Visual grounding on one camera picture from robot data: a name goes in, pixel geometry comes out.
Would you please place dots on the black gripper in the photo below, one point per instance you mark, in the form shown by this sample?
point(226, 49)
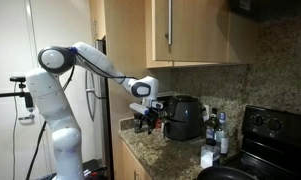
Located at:
point(152, 112)

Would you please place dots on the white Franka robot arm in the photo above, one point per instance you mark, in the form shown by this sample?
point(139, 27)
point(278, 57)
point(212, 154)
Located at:
point(61, 110)

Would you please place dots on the dark grey air fryer body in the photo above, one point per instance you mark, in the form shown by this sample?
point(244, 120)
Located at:
point(185, 108)

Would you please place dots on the red snack bag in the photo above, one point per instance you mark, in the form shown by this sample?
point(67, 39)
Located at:
point(158, 124)

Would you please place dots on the wooden base cabinet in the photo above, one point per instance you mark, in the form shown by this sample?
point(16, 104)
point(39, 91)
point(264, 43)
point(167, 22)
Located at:
point(131, 165)

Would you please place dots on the steel refrigerator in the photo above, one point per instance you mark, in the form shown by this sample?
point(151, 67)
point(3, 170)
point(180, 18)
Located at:
point(98, 100)

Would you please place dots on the dark glass bottle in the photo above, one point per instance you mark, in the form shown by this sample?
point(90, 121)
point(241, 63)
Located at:
point(211, 125)

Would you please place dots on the white container with dark lid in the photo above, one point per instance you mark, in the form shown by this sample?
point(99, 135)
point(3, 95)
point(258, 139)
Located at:
point(209, 155)

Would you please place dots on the clear bottle with blue cap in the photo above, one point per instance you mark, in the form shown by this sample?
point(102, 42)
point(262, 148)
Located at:
point(222, 135)

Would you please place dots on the black frying pan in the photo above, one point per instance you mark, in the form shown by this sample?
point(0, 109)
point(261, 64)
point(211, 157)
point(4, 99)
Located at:
point(225, 174)

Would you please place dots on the black stove knob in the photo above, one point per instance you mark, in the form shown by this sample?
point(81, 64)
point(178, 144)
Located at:
point(256, 120)
point(275, 124)

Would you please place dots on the black stove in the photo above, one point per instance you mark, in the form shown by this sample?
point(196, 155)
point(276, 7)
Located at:
point(276, 150)

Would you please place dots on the black horizontal stand rod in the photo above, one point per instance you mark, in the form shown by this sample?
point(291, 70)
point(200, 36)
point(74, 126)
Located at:
point(5, 95)

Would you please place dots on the black range hood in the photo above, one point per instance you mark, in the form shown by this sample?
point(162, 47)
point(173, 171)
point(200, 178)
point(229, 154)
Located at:
point(270, 8)

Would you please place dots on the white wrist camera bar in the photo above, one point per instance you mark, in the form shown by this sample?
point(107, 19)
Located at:
point(139, 108)

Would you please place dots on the white wall outlet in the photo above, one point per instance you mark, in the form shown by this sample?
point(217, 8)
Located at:
point(206, 112)

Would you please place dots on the wooden wall cabinet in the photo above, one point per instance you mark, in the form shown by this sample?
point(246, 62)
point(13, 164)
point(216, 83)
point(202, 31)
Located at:
point(200, 33)

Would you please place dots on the black camera on clamp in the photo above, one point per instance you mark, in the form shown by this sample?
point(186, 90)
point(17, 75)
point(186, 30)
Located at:
point(26, 100)

